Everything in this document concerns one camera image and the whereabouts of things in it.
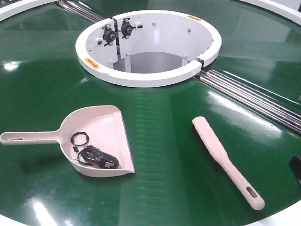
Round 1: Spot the pink hand brush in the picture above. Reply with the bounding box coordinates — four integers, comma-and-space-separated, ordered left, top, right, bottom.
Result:
192, 116, 265, 210

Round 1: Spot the white outer rim left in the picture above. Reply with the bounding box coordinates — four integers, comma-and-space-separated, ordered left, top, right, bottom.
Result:
0, 0, 55, 21

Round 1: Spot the black bearing mount left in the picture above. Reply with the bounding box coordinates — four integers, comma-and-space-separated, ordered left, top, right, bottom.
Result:
102, 24, 116, 46

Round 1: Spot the white rim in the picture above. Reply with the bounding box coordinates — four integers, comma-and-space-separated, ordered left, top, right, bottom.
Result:
0, 0, 55, 21
242, 0, 301, 25

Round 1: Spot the black bearing mount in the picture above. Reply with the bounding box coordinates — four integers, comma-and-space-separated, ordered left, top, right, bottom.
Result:
102, 24, 116, 46
121, 18, 133, 39

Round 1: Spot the white outer rim right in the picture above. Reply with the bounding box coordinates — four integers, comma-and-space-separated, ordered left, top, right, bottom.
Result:
242, 0, 301, 25

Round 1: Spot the orange warning label front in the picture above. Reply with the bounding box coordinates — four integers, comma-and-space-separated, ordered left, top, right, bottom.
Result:
85, 58, 100, 69

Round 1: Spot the pink plastic dustpan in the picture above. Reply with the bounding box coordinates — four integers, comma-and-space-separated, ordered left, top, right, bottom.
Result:
0, 105, 135, 178

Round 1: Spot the orange warning label back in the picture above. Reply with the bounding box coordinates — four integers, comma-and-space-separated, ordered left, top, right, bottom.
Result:
187, 15, 202, 21

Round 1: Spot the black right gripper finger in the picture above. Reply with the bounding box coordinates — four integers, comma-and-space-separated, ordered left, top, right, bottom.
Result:
289, 155, 301, 185

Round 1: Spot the black bearing mount right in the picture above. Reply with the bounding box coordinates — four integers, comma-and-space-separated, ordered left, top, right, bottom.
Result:
121, 18, 133, 39

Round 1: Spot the white central conveyor ring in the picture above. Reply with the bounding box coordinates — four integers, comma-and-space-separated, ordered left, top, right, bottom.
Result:
75, 9, 222, 88

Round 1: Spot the orange warning label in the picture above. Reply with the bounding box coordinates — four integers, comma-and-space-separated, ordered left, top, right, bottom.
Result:
187, 15, 202, 21
85, 58, 100, 69

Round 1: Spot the steel rollers top left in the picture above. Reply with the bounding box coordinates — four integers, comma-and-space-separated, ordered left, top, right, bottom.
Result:
56, 0, 105, 23

